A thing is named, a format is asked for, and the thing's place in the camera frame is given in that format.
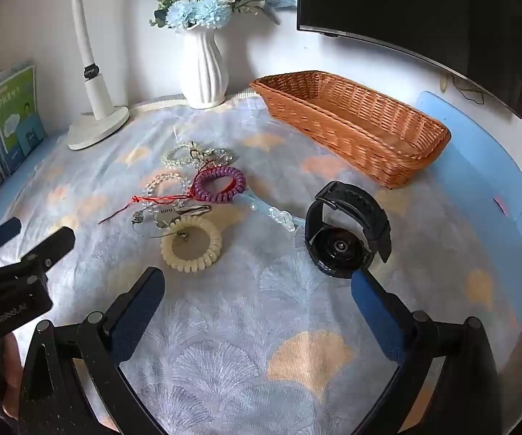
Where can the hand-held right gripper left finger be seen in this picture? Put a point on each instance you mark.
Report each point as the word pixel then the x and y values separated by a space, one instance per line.
pixel 137 315

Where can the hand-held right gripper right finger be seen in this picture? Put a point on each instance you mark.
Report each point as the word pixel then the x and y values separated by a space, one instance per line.
pixel 375 310

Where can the black wrist watch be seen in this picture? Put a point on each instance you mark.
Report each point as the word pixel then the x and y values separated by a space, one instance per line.
pixel 347 235

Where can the silver hair clip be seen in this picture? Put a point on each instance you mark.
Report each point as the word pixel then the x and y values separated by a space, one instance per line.
pixel 170 214

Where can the brown wicker basket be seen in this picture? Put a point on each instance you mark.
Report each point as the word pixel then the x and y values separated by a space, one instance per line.
pixel 356 122

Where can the pastel printed tablecloth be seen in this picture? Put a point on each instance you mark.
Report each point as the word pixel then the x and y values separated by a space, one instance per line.
pixel 251 308

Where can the white desk lamp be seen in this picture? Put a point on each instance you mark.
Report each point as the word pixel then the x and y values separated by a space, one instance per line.
pixel 93 95

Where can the blue table mat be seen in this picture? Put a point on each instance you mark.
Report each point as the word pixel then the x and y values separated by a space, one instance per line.
pixel 483 154

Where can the white ribbed vase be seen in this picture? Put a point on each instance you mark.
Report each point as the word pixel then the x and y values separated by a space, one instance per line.
pixel 204 72

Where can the black monitor screen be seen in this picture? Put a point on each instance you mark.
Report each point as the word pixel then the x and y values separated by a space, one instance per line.
pixel 401 4

